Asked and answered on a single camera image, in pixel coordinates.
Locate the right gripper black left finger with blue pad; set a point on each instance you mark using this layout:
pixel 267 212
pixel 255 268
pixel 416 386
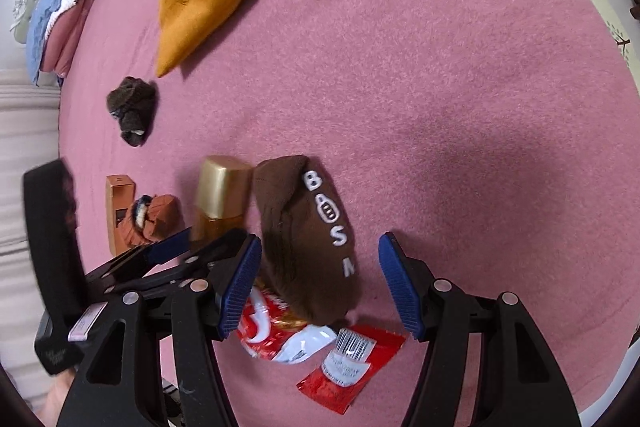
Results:
pixel 198 304

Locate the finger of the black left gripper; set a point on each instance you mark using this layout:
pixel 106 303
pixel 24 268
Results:
pixel 167 262

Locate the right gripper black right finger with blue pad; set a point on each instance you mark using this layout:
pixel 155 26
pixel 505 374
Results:
pixel 485 356

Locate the person's left hand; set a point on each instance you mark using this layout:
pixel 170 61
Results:
pixel 52 407

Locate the small brown cardboard box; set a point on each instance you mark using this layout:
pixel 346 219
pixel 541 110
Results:
pixel 119 195

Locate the red white snack wrapper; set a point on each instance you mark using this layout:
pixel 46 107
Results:
pixel 269 330

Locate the brown lettered sock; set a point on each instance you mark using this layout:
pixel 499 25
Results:
pixel 307 240

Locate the small black sock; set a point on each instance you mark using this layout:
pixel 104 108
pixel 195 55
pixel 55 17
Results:
pixel 133 105

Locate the pink folded blanket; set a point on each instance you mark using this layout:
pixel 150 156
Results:
pixel 62 42

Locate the red sauce packet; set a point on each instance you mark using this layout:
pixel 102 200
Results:
pixel 360 351

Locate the pink bed sheet mattress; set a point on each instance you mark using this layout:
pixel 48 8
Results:
pixel 498 140

